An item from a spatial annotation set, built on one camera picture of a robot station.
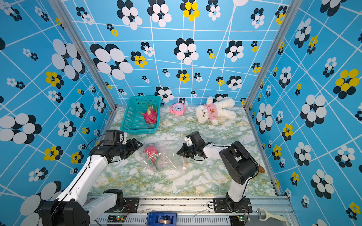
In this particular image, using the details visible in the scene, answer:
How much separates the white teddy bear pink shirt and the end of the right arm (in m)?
0.28

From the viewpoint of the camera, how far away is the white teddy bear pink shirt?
107 cm

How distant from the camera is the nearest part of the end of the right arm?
0.72 meters
